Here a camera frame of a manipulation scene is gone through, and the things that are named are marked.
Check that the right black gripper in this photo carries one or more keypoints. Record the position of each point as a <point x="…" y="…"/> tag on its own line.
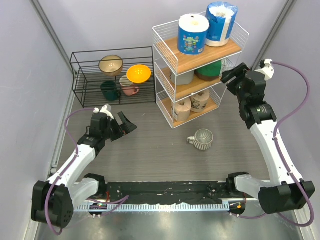
<point x="239" y="70"/>

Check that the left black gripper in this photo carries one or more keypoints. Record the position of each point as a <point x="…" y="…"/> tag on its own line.
<point x="127" y="127"/>

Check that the green paper roll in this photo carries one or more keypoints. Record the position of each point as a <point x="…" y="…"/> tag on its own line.
<point x="211" y="71"/>

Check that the brown paper roll with print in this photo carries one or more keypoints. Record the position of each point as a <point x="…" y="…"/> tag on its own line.
<point x="199" y="101"/>

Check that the grey paper roll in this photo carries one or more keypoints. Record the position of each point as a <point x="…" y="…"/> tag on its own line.
<point x="183" y="79"/>

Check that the blue white paper roll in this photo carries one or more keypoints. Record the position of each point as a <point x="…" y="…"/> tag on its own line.
<point x="221" y="16"/>

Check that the blue paper roll with pictures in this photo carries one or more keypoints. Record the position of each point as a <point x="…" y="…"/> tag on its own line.
<point x="192" y="34"/>

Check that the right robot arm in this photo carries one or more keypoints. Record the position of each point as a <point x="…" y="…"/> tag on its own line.
<point x="286" y="189"/>

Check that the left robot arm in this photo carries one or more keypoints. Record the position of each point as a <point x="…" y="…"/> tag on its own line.
<point x="54" y="200"/>

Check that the pink mug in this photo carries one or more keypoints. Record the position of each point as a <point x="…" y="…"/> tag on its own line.
<point x="128" y="87"/>

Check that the dark green mug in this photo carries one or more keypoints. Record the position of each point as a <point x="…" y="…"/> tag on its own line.
<point x="110" y="91"/>

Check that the orange bowl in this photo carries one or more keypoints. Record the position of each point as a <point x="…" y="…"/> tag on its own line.
<point x="138" y="73"/>

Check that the tan glossy bowl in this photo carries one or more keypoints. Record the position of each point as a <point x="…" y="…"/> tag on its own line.
<point x="111" y="65"/>

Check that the grey ribbed mug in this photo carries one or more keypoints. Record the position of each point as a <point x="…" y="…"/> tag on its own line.
<point x="202" y="139"/>

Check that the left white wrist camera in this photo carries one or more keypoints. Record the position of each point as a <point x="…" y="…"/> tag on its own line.
<point x="106" y="109"/>

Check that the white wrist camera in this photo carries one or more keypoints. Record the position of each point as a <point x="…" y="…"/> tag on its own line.
<point x="106" y="109"/>
<point x="266" y="68"/>

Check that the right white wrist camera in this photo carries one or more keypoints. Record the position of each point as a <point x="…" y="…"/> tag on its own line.
<point x="266" y="68"/>

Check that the black wire rack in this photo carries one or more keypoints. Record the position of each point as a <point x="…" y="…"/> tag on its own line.
<point x="87" y="77"/>

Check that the white wire three-tier shelf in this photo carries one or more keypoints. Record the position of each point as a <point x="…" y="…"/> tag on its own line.
<point x="168" y="61"/>

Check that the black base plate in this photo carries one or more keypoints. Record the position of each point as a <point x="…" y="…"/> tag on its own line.
<point x="168" y="192"/>

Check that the aluminium front rail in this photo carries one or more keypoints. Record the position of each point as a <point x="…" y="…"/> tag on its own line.
<point x="233" y="205"/>

